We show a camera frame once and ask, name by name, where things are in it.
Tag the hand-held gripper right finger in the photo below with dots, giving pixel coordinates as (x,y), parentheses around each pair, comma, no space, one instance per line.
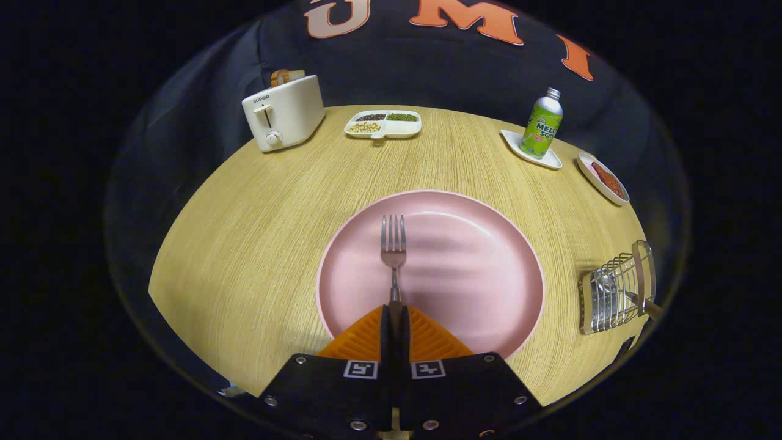
(405,342)

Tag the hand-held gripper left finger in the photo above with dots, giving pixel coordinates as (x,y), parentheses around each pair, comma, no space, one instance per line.
(386,342)

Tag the pink plate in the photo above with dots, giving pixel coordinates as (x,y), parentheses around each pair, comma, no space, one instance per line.
(470,275)

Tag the white divided dish with beans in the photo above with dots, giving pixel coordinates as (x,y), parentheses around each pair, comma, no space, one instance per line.
(400,127)

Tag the white square coaster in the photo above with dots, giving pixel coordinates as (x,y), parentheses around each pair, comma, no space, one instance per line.
(513,143)

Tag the white toaster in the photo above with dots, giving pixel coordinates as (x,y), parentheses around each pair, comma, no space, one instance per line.
(293,113)

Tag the white food plate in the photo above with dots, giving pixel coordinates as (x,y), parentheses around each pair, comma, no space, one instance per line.
(589,171)

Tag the green soda bottle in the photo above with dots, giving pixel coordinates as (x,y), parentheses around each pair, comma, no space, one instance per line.
(542,125)

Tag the brown meat piece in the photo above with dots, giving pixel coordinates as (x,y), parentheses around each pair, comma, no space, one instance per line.
(608,179)

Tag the black backdrop cloth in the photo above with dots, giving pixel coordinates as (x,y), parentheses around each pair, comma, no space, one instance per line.
(427,67)

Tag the toasted bread slice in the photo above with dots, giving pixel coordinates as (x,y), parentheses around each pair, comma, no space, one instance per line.
(279,77)
(296,75)

